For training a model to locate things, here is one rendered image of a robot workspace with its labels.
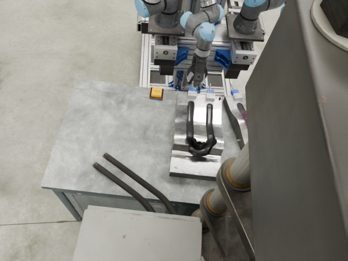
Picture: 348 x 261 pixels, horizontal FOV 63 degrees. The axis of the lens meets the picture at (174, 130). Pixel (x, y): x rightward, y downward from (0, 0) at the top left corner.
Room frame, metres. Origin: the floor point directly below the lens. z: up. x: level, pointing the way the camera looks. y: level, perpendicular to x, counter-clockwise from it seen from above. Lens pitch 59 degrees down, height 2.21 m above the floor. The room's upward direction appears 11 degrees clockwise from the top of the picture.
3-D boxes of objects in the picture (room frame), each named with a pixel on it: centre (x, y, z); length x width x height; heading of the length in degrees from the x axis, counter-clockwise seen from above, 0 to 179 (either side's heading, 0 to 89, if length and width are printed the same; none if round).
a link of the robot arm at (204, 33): (1.08, -0.06, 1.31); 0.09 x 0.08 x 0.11; 48
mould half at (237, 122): (0.94, -0.48, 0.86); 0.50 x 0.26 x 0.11; 22
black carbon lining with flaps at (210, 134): (0.85, -0.14, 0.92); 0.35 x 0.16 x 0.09; 5
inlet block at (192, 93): (1.10, -0.06, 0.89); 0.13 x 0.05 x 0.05; 5
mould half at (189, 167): (0.83, -0.13, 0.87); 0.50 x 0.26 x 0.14; 5
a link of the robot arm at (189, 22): (1.16, 0.00, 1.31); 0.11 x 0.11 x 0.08; 48
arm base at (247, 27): (1.56, -0.31, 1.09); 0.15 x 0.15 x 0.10
